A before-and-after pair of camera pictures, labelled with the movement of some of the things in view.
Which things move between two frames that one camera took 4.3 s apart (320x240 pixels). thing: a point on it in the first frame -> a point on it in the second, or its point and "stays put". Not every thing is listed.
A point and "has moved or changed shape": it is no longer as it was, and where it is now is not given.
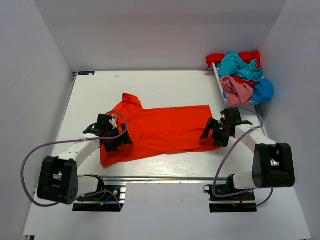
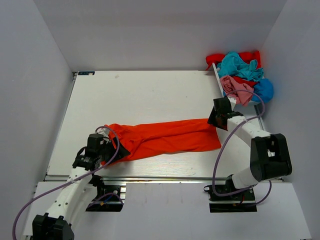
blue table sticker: [86, 73] stays put
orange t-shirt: [158, 131] has moved or changed shape
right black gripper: [214, 124] -> [212, 118]
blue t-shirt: [263, 91] stays put
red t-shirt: [246, 56] stays put
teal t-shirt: [232, 64] stays put
